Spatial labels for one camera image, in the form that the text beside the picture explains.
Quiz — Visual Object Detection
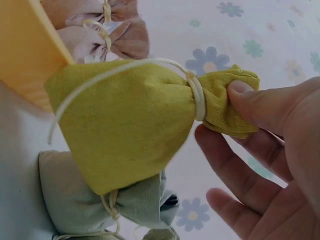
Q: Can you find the olive grey cloth pouch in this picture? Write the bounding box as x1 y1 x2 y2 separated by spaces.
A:
51 226 181 240

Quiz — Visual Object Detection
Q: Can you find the pale green cloth pouch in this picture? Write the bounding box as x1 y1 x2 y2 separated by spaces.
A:
37 149 181 238

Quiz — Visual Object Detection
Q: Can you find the yellow plastic box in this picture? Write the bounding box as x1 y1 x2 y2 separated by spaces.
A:
0 0 76 114

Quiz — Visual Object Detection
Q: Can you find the person's right hand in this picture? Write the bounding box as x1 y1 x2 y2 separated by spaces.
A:
194 75 320 240

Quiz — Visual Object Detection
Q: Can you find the pink-brown cloth pouch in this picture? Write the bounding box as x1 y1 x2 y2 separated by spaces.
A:
56 17 150 64
41 0 140 30

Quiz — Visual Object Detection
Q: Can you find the yellow-green cloth pouch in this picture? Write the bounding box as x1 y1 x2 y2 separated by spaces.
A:
44 57 261 196

